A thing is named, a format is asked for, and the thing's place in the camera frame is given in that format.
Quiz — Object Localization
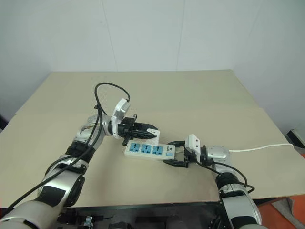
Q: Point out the white power strip blue sockets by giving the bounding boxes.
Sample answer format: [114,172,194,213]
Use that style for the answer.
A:
[123,140,176,162]

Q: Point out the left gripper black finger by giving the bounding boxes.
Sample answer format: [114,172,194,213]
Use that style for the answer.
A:
[134,122,159,132]
[130,132,156,140]

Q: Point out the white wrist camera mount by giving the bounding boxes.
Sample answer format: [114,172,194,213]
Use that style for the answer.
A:
[184,134,202,158]
[110,98,132,139]

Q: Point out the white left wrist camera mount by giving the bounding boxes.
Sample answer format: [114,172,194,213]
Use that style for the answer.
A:
[110,98,132,139]

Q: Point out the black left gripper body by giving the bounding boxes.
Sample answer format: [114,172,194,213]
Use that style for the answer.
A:
[118,114,144,146]

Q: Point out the dark object by wall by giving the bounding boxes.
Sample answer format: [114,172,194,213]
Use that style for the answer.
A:
[0,111,10,131]

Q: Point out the white power strip cable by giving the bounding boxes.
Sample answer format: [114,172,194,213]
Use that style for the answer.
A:
[228,143,294,153]

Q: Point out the black frame under table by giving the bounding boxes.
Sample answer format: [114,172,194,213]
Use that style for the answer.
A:
[58,201,226,229]

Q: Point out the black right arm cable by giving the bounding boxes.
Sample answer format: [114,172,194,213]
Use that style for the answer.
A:
[202,162,255,194]

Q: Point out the black and white box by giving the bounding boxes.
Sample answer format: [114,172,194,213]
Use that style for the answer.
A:
[286,128,305,154]

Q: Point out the white charger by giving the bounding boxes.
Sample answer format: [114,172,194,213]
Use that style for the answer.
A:
[146,128,161,146]

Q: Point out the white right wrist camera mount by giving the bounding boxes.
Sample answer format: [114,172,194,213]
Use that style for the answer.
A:
[184,134,202,158]

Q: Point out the grey cloth on floor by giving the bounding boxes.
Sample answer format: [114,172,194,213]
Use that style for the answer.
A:
[258,197,297,229]

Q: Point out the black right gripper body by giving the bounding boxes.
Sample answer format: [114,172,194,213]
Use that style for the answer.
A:
[183,149,199,169]

